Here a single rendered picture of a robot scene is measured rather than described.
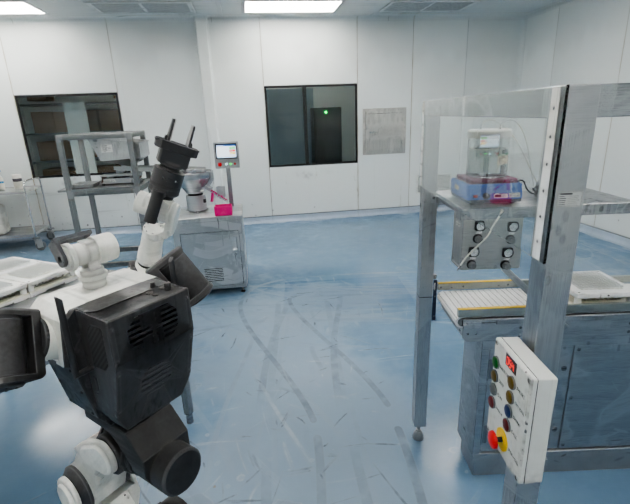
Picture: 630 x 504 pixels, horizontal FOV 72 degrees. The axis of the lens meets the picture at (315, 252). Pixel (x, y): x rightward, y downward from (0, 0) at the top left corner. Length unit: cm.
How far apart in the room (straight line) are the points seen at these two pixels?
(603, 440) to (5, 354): 227
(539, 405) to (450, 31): 679
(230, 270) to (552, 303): 339
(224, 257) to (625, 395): 310
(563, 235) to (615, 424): 155
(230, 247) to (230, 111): 308
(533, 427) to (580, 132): 58
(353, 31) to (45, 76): 426
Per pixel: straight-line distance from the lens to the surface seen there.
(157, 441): 117
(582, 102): 97
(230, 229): 401
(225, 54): 676
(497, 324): 186
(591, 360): 219
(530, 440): 106
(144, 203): 134
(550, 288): 103
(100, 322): 94
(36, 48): 726
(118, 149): 487
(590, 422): 238
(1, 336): 101
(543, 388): 99
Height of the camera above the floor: 161
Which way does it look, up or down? 18 degrees down
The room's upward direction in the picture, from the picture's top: 2 degrees counter-clockwise
